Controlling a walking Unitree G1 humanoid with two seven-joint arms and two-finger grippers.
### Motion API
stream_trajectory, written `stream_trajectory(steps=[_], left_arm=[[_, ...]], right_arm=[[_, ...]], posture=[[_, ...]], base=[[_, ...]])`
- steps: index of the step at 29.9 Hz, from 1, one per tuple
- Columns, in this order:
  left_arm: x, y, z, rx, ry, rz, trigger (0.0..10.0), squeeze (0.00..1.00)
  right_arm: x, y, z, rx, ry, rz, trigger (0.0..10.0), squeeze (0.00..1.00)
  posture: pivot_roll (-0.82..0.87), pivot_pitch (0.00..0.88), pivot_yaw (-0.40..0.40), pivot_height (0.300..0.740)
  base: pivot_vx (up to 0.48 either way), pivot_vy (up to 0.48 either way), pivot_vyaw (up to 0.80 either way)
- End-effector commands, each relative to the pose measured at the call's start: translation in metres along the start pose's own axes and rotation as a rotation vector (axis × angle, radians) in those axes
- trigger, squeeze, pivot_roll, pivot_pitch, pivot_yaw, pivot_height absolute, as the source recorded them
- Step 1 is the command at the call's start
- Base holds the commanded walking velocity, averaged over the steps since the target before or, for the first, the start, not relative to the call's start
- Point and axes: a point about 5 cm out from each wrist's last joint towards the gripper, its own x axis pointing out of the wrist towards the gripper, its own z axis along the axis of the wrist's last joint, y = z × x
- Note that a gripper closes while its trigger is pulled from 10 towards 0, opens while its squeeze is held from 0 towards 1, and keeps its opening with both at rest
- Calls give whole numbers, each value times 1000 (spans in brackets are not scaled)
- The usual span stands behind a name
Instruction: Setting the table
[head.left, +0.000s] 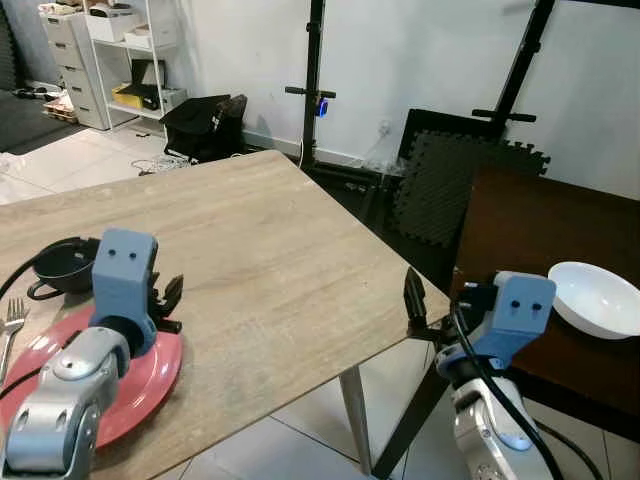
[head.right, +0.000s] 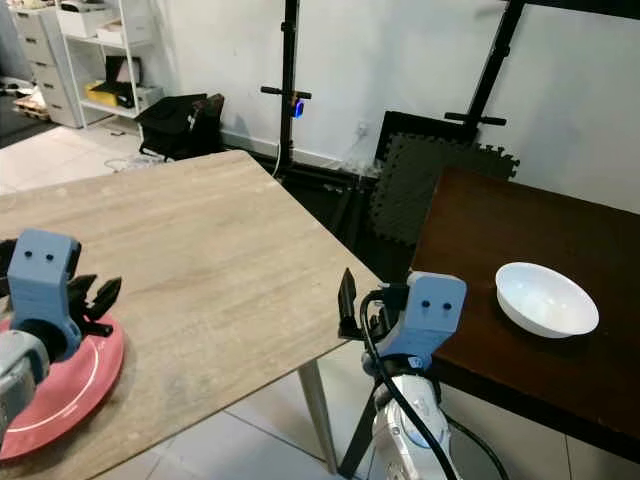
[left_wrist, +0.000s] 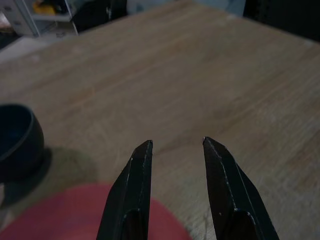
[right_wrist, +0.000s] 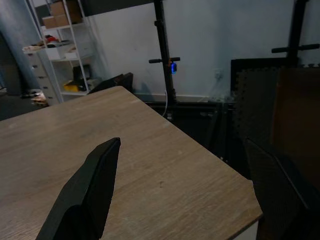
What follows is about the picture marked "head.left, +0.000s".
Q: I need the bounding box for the silver fork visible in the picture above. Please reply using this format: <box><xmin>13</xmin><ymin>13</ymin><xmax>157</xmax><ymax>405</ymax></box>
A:
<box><xmin>0</xmin><ymin>297</ymin><xmax>28</xmax><ymax>383</ymax></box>

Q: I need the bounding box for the white metal shelf rack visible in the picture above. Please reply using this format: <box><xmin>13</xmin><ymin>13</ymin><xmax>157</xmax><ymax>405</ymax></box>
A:
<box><xmin>84</xmin><ymin>0</ymin><xmax>189</xmax><ymax>127</ymax></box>

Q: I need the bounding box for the black bowl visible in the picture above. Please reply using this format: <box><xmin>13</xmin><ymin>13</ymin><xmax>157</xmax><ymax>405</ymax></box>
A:
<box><xmin>25</xmin><ymin>236</ymin><xmax>102</xmax><ymax>297</ymax></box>

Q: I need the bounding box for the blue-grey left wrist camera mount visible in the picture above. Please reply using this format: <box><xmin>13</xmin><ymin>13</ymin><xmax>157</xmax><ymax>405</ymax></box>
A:
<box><xmin>91</xmin><ymin>228</ymin><xmax>160</xmax><ymax>357</ymax></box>

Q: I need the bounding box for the grey metal table leg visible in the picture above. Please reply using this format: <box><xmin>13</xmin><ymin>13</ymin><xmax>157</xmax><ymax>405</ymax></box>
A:
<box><xmin>337</xmin><ymin>364</ymin><xmax>374</xmax><ymax>477</ymax></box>

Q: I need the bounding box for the dark floor mat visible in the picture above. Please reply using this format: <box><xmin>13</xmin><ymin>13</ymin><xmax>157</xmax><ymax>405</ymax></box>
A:
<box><xmin>0</xmin><ymin>88</ymin><xmax>63</xmax><ymax>155</ymax></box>

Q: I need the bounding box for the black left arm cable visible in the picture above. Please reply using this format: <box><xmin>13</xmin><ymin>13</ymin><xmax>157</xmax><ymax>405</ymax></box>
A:
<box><xmin>0</xmin><ymin>238</ymin><xmax>99</xmax><ymax>403</ymax></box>

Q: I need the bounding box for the black upright stand pole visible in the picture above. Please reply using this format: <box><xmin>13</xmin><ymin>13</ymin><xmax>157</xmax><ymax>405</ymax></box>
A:
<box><xmin>284</xmin><ymin>0</ymin><xmax>338</xmax><ymax>171</ymax></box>

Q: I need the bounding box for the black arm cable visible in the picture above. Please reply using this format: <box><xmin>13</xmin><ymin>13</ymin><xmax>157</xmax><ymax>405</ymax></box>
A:
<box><xmin>0</xmin><ymin>238</ymin><xmax>99</xmax><ymax>403</ymax></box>
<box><xmin>448</xmin><ymin>308</ymin><xmax>604</xmax><ymax>480</ymax></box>

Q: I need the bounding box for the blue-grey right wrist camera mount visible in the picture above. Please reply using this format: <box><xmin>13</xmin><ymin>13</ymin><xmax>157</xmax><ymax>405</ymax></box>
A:
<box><xmin>463</xmin><ymin>270</ymin><xmax>558</xmax><ymax>369</ymax></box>

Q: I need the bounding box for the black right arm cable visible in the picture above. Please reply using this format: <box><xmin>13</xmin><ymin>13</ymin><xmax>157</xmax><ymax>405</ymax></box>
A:
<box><xmin>448</xmin><ymin>308</ymin><xmax>604</xmax><ymax>480</ymax></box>

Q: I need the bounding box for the white plastic drawer unit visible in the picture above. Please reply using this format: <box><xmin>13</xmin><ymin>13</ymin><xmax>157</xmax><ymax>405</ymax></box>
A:
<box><xmin>39</xmin><ymin>4</ymin><xmax>113</xmax><ymax>132</ymax></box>

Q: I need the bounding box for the red round plate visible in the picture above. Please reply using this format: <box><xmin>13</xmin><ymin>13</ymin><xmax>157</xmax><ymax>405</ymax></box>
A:
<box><xmin>0</xmin><ymin>304</ymin><xmax>185</xmax><ymax>451</ymax></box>

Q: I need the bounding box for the white storage box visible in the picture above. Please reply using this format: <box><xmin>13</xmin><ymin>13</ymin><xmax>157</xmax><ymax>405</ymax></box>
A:
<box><xmin>86</xmin><ymin>6</ymin><xmax>144</xmax><ymax>43</ymax></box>

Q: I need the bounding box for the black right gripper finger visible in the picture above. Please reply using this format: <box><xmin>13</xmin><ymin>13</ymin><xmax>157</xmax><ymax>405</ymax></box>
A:
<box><xmin>403</xmin><ymin>266</ymin><xmax>430</xmax><ymax>329</ymax></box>

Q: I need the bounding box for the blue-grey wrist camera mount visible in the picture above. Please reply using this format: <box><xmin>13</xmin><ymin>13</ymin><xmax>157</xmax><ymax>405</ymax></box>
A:
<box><xmin>91</xmin><ymin>228</ymin><xmax>160</xmax><ymax>357</ymax></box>
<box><xmin>463</xmin><ymin>270</ymin><xmax>558</xmax><ymax>369</ymax></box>

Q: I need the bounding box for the yellow box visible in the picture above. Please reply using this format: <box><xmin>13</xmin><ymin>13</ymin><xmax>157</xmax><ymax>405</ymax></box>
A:
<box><xmin>111</xmin><ymin>82</ymin><xmax>161</xmax><ymax>110</ymax></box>

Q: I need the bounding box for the dark brown wooden table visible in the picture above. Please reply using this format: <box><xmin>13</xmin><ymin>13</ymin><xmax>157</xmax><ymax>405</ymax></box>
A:
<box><xmin>448</xmin><ymin>164</ymin><xmax>640</xmax><ymax>443</ymax></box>

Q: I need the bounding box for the black slanted stand pole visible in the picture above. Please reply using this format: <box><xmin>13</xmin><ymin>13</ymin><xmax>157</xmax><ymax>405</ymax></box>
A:
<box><xmin>471</xmin><ymin>0</ymin><xmax>557</xmax><ymax>137</ymax></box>

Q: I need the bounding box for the black foam puzzle mat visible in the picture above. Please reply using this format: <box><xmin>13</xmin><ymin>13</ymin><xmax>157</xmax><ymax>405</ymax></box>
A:
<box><xmin>391</xmin><ymin>107</ymin><xmax>552</xmax><ymax>263</ymax></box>

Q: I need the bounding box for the white bowl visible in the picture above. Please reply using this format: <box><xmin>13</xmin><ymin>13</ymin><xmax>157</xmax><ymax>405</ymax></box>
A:
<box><xmin>547</xmin><ymin>261</ymin><xmax>640</xmax><ymax>340</ymax></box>

